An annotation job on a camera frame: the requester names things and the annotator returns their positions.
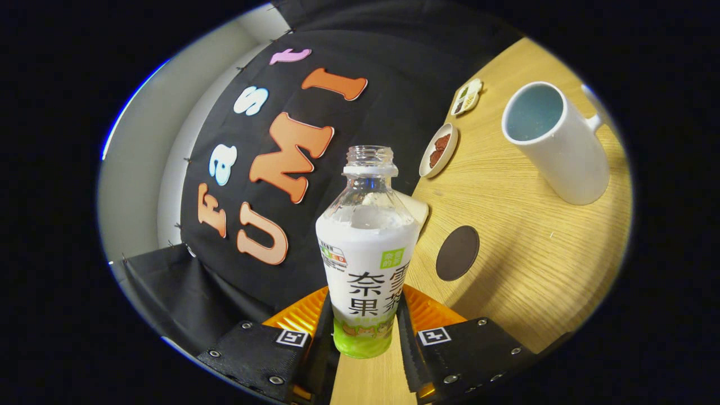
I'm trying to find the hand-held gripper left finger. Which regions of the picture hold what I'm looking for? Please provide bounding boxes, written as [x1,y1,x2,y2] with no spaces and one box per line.
[197,286,338,405]

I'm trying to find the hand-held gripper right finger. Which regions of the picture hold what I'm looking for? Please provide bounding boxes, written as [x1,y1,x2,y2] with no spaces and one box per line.
[395,284,538,404]

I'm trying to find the clear juice bottle white label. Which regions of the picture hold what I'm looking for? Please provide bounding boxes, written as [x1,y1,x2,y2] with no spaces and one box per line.
[315,145,421,359]

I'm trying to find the dark brown round coaster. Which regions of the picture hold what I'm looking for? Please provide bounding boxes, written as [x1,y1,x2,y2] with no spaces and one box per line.
[435,226,480,282]

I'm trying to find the white cup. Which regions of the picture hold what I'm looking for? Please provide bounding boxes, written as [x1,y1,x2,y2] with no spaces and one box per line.
[501,81,611,206]

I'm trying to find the white toaster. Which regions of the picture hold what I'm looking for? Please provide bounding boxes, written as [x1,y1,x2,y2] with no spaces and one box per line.
[394,190,430,234]

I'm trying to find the wooden table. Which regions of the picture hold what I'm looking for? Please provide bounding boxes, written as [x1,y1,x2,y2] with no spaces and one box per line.
[329,37,633,405]

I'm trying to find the white dish with brown food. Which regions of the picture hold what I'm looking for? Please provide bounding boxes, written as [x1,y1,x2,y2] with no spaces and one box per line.
[419,123,459,179]

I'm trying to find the white divided snack dish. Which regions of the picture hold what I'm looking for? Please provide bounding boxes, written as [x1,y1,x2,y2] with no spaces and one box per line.
[451,78,484,117]

